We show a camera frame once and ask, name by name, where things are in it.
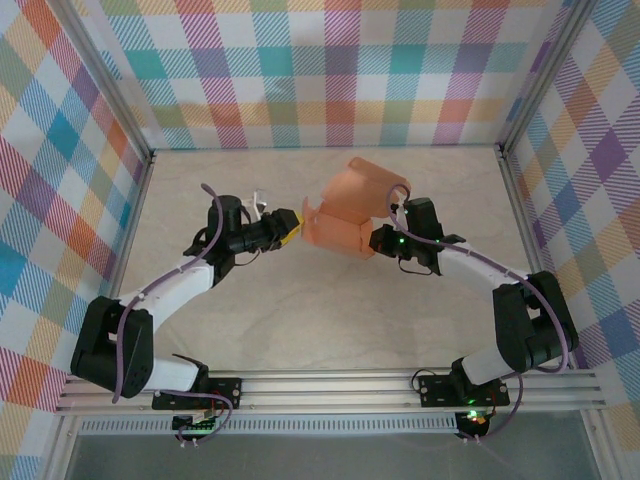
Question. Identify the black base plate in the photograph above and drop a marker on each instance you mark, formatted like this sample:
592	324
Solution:
231	392
432	392

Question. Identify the long aluminium mounting rail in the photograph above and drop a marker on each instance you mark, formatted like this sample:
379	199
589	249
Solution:
325	390

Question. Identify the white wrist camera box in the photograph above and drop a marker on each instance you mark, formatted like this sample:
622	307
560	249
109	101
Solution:
257	204
402	210

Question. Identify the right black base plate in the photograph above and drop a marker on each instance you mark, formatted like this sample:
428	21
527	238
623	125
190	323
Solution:
432	392

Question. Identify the aluminium frame post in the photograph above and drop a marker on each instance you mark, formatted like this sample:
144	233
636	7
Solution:
105	75
545	75

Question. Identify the aluminium table side rail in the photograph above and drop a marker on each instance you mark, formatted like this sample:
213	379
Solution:
515	200
141	192

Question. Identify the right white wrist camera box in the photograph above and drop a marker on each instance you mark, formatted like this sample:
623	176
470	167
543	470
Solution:
402	210

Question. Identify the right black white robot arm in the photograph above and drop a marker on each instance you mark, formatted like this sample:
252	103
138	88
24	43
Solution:
530	325

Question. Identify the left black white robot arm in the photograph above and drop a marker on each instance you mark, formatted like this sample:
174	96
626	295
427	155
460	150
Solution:
110	345

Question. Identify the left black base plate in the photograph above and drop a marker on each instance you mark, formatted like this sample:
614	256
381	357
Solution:
231	392

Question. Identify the grey metal panel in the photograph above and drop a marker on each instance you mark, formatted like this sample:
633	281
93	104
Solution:
325	457

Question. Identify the orange paper box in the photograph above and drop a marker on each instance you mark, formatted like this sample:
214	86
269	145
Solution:
350	195

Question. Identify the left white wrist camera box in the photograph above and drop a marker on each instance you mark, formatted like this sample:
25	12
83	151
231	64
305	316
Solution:
257	204

